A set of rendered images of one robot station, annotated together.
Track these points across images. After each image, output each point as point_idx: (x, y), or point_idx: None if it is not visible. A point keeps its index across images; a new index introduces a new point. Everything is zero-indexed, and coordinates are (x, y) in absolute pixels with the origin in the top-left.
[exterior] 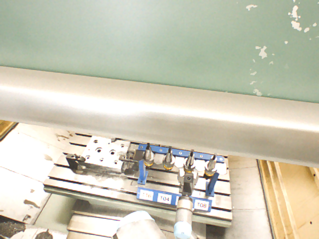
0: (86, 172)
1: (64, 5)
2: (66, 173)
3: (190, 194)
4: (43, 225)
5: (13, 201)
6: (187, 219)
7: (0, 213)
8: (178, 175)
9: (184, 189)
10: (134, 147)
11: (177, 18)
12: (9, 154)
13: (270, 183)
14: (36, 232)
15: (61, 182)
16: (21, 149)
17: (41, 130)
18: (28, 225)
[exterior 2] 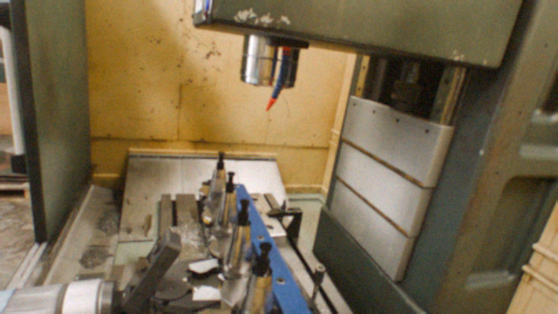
0: (198, 222)
1: None
2: (186, 206)
3: (126, 298)
4: (119, 252)
5: (144, 206)
6: (20, 303)
7: (124, 203)
8: (190, 260)
9: (136, 273)
10: (291, 260)
11: None
12: (201, 173)
13: None
14: (105, 247)
15: (169, 206)
16: None
17: (255, 183)
18: (117, 237)
